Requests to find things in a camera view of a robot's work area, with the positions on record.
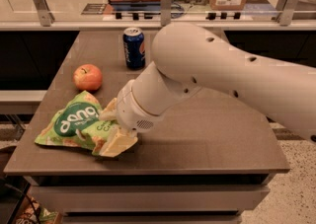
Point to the green rice chip bag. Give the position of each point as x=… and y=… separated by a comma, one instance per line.
x=78, y=125

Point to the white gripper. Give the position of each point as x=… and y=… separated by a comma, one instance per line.
x=129, y=110

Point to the red apple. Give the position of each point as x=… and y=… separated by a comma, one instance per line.
x=88, y=77

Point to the left metal glass bracket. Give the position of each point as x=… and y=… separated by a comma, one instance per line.
x=46, y=18

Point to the snack box under table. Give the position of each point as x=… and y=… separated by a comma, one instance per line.
x=31, y=212

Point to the blue Pepsi can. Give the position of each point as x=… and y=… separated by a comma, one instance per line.
x=134, y=49

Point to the middle metal glass bracket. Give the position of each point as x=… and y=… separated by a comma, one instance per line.
x=165, y=6

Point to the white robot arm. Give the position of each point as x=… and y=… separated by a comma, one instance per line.
x=187, y=58

